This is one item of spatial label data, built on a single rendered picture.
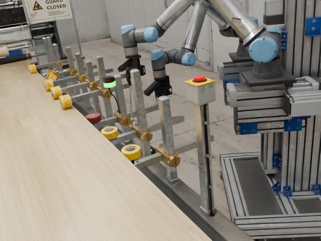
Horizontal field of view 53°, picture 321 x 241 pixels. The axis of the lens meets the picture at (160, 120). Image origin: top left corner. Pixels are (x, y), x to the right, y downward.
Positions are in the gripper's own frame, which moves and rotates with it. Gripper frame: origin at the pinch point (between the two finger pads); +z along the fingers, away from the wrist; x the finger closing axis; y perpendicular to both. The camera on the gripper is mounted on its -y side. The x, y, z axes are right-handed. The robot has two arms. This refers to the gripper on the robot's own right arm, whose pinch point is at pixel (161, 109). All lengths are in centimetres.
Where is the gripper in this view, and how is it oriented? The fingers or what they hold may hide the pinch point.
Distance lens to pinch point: 194.2
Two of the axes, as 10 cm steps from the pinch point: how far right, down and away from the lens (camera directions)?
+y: 8.6, -3.0, 4.1
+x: -4.9, -2.9, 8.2
